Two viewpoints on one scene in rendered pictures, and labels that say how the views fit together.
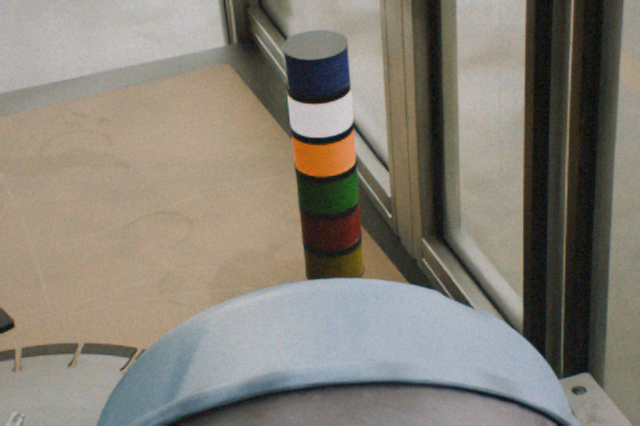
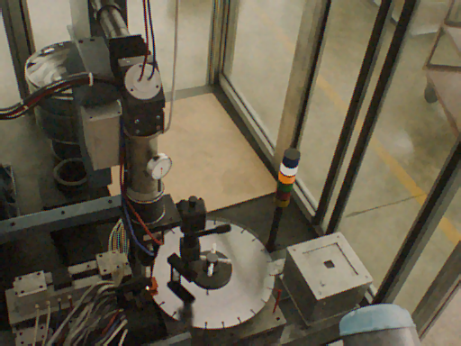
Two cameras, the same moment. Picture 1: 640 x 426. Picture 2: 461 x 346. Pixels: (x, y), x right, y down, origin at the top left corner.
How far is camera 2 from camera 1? 0.65 m
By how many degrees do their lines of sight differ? 15
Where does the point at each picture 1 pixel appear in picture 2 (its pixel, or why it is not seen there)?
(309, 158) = (284, 179)
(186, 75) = (199, 96)
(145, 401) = (365, 323)
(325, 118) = (292, 171)
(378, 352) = (398, 322)
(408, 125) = (286, 143)
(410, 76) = (291, 132)
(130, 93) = (182, 102)
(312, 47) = (292, 154)
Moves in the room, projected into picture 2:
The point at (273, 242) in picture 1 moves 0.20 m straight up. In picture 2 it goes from (237, 166) to (243, 123)
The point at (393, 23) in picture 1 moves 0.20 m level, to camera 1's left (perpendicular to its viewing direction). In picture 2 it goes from (287, 115) to (228, 115)
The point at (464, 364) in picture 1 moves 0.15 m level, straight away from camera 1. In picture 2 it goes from (407, 322) to (387, 243)
